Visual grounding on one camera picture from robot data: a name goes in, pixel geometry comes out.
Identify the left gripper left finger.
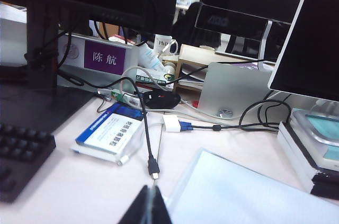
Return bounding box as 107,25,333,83
119,185,154,224

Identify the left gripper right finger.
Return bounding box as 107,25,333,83
149,186,173,224

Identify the transparent file bag blue zipper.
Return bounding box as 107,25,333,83
165,148,339,224

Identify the blue white booklet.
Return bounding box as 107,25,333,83
70,102,145,166

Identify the white video adapter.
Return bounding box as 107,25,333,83
162,114,181,133

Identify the black computer mouse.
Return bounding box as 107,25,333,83
142,88,181,109

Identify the green white carton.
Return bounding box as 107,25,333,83
135,69,175,91

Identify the black keyboard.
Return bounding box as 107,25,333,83
0,122,57,203

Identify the small white bottle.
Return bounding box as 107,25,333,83
163,61,177,76

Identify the silver metal monitor foot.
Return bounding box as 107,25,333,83
197,62,275,119

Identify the white cream tube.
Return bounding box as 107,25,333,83
137,43,166,73

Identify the white purple name plate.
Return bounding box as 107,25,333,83
57,33,140,76

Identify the light wooden shelf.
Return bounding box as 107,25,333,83
161,43,276,92

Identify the white printed mug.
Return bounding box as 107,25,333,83
153,33,180,56

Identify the white book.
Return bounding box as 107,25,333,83
290,112,339,174

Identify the teal book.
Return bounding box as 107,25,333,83
291,109,339,168

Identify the white box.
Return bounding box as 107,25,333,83
0,4,27,66

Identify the silver-edged black monitor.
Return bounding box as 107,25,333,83
267,0,339,103

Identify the black HDMI cable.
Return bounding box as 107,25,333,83
57,69,161,182

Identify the black looped cable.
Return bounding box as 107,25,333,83
238,99,292,132

